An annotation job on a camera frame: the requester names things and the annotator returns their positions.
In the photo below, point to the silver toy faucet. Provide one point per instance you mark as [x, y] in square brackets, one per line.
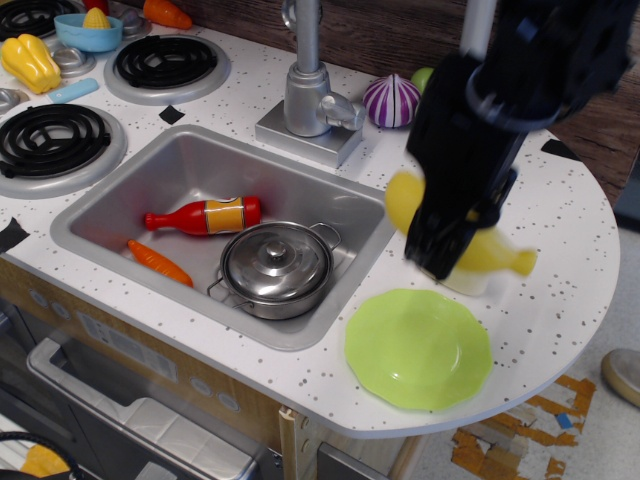
[312, 121]

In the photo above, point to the cream toy detergent bottle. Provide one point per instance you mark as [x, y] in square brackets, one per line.
[463, 281]

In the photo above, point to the light green plastic plate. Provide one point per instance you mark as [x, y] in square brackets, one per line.
[418, 349]

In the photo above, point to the black stove burner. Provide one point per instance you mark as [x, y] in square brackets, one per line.
[54, 150]
[163, 70]

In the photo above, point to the silver stove knob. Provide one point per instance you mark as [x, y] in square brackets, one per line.
[72, 62]

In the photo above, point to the red toy ketchup bottle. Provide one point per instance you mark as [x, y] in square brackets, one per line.
[209, 217]

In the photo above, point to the front black stove burner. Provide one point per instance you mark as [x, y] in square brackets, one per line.
[54, 150]

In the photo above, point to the purple toy onion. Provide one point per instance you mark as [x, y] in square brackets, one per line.
[391, 102]

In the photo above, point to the yellow toy banana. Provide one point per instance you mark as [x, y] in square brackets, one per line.
[489, 250]

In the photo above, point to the toy oven door handle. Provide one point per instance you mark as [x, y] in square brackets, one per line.
[132, 434]

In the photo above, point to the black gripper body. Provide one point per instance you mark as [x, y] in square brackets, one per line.
[463, 158]

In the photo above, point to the small green toy ball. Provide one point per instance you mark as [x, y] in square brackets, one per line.
[421, 77]

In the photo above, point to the silver toy sink basin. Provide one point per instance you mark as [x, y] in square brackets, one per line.
[188, 163]

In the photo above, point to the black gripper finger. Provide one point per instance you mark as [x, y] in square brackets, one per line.
[436, 241]
[487, 212]

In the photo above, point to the blue toy bowl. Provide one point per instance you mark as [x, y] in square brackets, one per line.
[71, 33]

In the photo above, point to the rear black stove burner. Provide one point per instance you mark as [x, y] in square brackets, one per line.
[163, 70]

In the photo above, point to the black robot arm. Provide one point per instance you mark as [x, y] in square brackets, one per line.
[547, 60]

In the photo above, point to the far left black burner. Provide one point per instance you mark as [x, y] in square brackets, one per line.
[35, 17]

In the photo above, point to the orange toy carrot rear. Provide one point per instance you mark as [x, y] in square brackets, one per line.
[166, 13]

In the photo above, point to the light blue toy handle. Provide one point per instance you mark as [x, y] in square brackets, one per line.
[73, 91]

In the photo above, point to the yellow toy corn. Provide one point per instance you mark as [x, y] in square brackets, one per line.
[96, 19]

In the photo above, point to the orange toy carrot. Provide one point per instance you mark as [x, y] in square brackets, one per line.
[157, 262]
[166, 13]

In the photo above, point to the yellow toy bell pepper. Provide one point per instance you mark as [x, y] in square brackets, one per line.
[29, 60]

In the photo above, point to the steel pot with lid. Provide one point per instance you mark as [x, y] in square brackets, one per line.
[278, 270]

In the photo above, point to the grey vertical pole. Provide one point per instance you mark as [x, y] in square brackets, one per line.
[477, 28]

